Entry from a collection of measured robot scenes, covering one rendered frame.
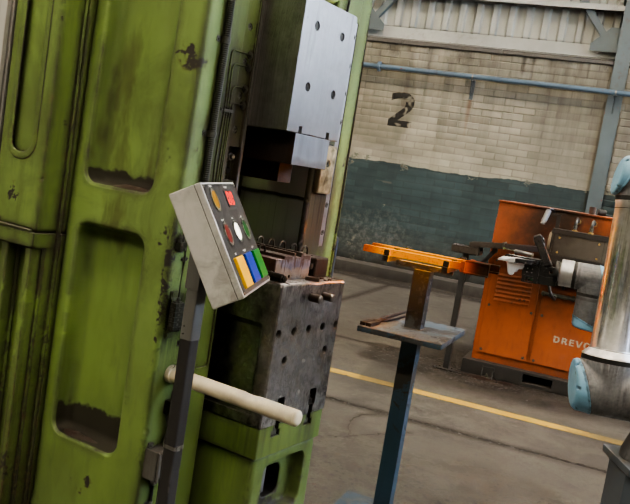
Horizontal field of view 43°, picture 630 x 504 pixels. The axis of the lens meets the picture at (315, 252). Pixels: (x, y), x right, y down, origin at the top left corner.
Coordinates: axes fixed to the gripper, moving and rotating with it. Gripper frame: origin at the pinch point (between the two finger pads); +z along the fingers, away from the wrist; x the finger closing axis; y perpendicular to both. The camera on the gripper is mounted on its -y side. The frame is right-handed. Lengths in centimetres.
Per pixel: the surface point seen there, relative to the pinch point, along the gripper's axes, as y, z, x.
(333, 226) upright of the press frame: 0, 62, 1
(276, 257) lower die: 9, 61, -52
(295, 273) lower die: 13, 56, -46
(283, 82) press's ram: -44, 63, -61
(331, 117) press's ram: -37, 55, -39
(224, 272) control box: 6, 46, -118
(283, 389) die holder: 49, 52, -53
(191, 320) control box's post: 21, 60, -106
